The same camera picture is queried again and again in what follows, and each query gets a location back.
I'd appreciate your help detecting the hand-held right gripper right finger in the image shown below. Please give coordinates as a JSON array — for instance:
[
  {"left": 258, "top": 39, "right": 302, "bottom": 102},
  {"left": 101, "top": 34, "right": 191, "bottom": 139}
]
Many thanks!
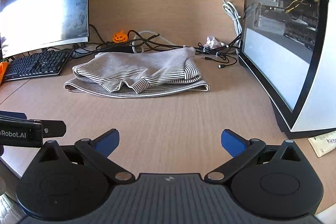
[{"left": 204, "top": 129, "right": 301, "bottom": 184}]

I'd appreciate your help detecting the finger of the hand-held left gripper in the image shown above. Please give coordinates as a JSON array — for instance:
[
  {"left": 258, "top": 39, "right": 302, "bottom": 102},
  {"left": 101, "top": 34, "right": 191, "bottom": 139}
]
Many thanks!
[{"left": 41, "top": 120, "right": 67, "bottom": 138}]

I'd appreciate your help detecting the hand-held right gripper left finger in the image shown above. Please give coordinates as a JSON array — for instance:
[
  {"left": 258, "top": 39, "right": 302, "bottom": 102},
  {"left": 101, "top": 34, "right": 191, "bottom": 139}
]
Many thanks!
[{"left": 39, "top": 129, "right": 135, "bottom": 184}]

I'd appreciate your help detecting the striped shirt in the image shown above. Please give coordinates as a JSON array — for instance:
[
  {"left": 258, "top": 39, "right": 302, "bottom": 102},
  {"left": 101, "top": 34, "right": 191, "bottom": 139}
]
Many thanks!
[{"left": 63, "top": 46, "right": 210, "bottom": 99}]

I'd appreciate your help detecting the orange soft object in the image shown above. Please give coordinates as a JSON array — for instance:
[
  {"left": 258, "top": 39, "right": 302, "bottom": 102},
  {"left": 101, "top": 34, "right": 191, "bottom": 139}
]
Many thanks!
[{"left": 0, "top": 61, "right": 9, "bottom": 86}]

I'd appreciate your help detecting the black keyboard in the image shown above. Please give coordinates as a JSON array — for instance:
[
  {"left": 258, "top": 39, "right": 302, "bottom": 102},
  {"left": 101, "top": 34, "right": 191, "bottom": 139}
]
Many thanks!
[{"left": 3, "top": 49, "right": 74, "bottom": 82}]

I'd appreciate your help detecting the white quilted garment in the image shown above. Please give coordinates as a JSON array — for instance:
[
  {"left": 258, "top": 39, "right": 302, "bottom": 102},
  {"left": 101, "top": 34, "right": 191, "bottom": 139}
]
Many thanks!
[{"left": 0, "top": 193, "right": 21, "bottom": 224}]

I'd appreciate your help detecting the glass sided computer case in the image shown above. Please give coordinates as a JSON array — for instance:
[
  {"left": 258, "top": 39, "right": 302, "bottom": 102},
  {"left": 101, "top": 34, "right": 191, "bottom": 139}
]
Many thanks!
[{"left": 238, "top": 0, "right": 336, "bottom": 139}]

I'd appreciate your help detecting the black adapter box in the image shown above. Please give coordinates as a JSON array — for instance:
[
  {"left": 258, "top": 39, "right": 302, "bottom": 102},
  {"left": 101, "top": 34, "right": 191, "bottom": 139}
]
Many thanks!
[{"left": 97, "top": 44, "right": 134, "bottom": 54}]

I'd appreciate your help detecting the orange pumpkin figure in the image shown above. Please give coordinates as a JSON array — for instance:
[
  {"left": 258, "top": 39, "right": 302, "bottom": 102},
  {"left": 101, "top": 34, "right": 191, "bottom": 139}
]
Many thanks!
[{"left": 112, "top": 30, "right": 129, "bottom": 43}]

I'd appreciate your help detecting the black computer monitor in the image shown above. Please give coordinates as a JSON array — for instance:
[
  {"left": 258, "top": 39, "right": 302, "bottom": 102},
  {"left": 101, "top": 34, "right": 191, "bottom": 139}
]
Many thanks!
[{"left": 0, "top": 0, "right": 93, "bottom": 60}]

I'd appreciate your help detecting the black usb cable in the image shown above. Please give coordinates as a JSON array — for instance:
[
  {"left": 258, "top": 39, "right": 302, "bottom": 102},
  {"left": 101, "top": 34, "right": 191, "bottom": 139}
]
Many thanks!
[{"left": 217, "top": 56, "right": 238, "bottom": 69}]

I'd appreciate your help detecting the black audio jack cable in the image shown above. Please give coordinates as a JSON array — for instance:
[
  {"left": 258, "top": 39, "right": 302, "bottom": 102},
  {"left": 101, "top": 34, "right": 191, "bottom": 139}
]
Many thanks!
[{"left": 202, "top": 55, "right": 238, "bottom": 67}]

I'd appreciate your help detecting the black cable bundle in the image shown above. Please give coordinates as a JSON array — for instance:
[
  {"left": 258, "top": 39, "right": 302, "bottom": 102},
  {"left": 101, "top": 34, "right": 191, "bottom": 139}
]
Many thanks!
[{"left": 89, "top": 24, "right": 242, "bottom": 60}]

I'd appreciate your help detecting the grey looped cable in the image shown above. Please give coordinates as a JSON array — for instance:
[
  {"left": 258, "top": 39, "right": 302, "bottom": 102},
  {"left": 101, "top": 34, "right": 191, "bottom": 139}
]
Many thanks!
[{"left": 131, "top": 30, "right": 184, "bottom": 54}]

